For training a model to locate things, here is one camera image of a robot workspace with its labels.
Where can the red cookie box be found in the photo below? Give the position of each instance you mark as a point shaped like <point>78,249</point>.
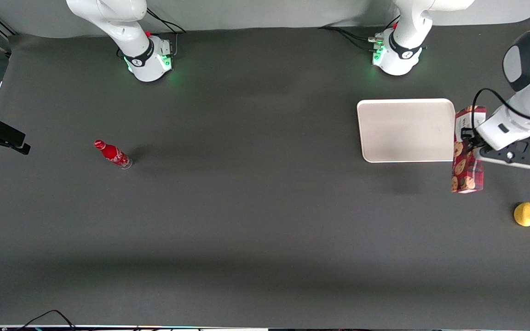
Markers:
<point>466,172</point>

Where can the white rectangular tray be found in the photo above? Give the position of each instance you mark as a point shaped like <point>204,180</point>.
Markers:
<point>403,131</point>

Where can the yellow lemon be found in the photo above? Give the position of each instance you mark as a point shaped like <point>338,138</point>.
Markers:
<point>526,214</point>

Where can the red cola bottle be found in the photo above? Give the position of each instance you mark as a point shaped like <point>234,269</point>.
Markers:
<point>111,153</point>

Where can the black clamp device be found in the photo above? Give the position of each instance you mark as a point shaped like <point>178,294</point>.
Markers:
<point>7,133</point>

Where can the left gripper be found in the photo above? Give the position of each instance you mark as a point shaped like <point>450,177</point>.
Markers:
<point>468,137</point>

